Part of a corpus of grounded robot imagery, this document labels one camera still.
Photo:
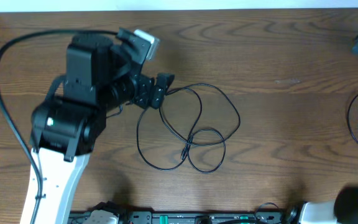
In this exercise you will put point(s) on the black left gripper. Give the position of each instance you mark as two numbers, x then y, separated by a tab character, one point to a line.
150	91

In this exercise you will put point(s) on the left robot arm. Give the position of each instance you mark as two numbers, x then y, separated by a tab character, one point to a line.
100	77

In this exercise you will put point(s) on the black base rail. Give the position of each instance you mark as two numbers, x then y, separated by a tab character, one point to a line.
109	212

